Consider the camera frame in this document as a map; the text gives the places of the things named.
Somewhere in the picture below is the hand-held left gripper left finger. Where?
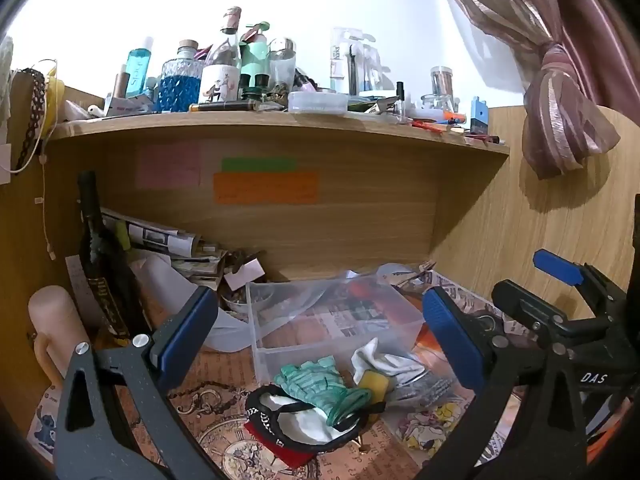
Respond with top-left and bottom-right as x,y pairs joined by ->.
54,287 -> 219,480

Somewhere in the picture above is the brown cosmetic tube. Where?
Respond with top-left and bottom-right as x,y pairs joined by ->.
190,101 -> 256,112

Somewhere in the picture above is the white paper sheet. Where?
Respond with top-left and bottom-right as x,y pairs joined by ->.
127,255 -> 251,351

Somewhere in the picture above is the small pale pink box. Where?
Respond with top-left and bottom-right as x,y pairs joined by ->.
223,258 -> 266,291

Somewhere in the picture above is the dark wine bottle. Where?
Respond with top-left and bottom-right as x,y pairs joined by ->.
76,171 -> 146,346

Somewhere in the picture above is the glass jar with lid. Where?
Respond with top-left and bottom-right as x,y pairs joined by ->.
430,66 -> 455,107

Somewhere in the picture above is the clear plastic storage box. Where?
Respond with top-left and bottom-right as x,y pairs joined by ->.
245,275 -> 426,386

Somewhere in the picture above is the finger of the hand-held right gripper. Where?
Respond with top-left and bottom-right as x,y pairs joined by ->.
532,249 -> 626,306
491,280 -> 571,343

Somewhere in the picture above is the beige cylinder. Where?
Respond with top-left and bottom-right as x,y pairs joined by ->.
27,285 -> 93,391

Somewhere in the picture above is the white labelled glass bottle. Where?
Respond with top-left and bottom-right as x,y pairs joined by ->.
198,6 -> 243,106

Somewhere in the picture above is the yellow sponge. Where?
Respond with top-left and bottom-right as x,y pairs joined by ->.
359,371 -> 391,403

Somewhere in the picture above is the pink sticky note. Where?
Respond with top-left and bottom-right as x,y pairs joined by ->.
135,142 -> 203,189

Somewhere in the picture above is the white cable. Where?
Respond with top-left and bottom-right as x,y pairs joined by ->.
34,150 -> 57,261

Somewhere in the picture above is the green sticky note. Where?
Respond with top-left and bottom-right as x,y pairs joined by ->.
221,157 -> 298,173

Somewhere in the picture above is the green rubber glove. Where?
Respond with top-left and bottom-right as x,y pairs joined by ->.
273,355 -> 373,428

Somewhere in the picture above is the tall blue liquid bottle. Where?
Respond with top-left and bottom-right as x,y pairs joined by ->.
125,37 -> 153,98

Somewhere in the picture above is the clear lidded plastic container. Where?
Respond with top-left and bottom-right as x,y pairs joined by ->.
287,91 -> 348,114

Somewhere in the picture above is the wooden shelf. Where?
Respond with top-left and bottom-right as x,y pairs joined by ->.
45,109 -> 511,157

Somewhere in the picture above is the blue card pack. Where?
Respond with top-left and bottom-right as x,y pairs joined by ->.
470,96 -> 490,133

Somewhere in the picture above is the yellow plastic object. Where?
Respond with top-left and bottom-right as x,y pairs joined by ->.
46,77 -> 66,137

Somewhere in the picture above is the stack of newspapers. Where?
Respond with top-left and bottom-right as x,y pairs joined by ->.
100,207 -> 226,291

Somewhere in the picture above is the patterned woven strap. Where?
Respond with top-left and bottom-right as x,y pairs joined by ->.
12,67 -> 48,171

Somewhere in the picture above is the black and white cloth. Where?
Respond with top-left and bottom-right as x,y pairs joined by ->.
244,384 -> 386,453

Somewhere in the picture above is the toothbrush blister pack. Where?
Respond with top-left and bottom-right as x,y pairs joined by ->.
330,27 -> 383,96

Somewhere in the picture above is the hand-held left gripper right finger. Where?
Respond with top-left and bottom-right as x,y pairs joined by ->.
415,286 -> 587,480

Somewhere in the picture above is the red packet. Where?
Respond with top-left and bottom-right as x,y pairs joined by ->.
347,280 -> 401,306

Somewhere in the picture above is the white sock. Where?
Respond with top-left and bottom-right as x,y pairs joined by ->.
350,337 -> 426,386

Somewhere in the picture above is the orange sticky note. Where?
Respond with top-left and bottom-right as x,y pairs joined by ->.
213,171 -> 319,205

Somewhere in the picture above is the mint green pump bottle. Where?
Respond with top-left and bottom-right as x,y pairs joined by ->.
239,21 -> 271,91

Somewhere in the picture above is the faceted glass bottle blue liquid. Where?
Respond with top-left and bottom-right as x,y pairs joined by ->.
159,40 -> 206,113

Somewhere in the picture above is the clear glass jar silver lid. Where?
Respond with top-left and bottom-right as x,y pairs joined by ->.
268,37 -> 297,93

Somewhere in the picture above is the striped mauve curtain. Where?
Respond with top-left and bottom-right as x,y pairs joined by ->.
427,0 -> 640,181

